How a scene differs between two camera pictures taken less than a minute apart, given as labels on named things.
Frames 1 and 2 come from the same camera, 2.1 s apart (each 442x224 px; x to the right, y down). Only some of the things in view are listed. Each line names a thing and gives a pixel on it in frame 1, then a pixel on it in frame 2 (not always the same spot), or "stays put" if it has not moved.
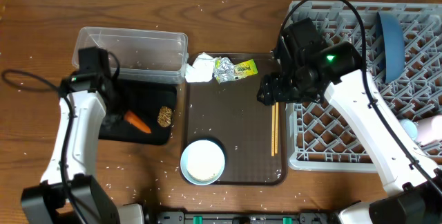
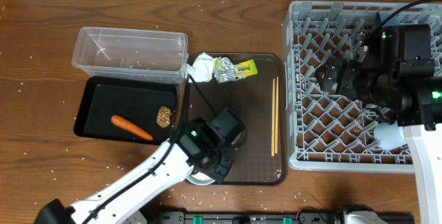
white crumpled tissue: (201, 70) stays put
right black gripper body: (271, 90) to (344, 77)
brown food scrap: (164, 116) stays put
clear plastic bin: (144, 56) stays put
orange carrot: (132, 119) to (121, 122)
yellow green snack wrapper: (246, 68) stays put
